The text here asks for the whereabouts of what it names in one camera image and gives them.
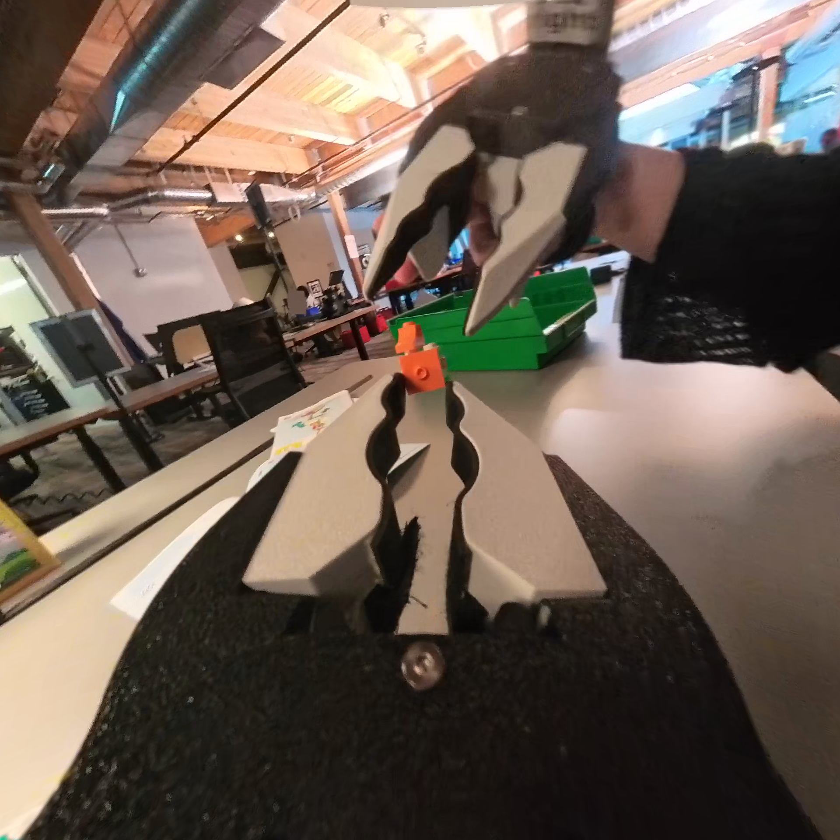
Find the silver ventilation duct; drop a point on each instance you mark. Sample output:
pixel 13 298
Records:
pixel 164 59

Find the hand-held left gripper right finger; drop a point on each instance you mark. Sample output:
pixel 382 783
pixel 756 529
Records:
pixel 525 525

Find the long wooden table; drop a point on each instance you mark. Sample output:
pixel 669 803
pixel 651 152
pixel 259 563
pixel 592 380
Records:
pixel 79 410

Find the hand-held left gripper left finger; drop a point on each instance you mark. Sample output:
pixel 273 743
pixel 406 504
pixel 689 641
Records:
pixel 315 525

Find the colourful toy box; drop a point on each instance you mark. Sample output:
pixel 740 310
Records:
pixel 19 558

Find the small colourful instruction leaflet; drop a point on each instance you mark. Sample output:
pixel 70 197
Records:
pixel 315 423

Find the green plastic bin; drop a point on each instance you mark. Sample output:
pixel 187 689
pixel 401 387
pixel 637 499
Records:
pixel 525 334

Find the person's right forearm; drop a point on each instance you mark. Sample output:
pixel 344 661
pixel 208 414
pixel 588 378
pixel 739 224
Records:
pixel 735 262

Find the wooden table with monitors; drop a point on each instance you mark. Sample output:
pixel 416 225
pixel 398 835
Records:
pixel 328 321

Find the framed screen on stand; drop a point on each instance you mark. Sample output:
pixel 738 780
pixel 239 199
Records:
pixel 79 344

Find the person's right hand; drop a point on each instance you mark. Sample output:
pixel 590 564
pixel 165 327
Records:
pixel 640 197

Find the black mesh office chair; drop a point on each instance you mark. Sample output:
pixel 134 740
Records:
pixel 253 354

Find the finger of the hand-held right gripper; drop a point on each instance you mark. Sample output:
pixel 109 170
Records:
pixel 531 229
pixel 426 170

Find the orange toy brick assembly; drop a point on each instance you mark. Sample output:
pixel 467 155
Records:
pixel 420 371

